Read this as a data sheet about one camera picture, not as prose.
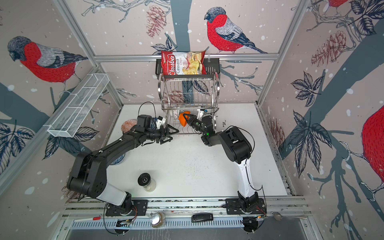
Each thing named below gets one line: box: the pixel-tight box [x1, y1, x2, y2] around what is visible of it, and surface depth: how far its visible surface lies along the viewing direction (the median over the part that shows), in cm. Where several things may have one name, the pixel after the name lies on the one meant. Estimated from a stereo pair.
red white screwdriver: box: [73, 214, 102, 222], surface depth 72 cm
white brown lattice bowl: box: [172, 109, 178, 120], surface depth 100 cm
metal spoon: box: [273, 213, 307, 221], surface depth 73 cm
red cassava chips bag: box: [161, 50, 207, 76], surface depth 90 cm
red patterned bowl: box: [121, 119, 138, 133], surface depth 106 cm
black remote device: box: [191, 213, 214, 223], surface depth 70 cm
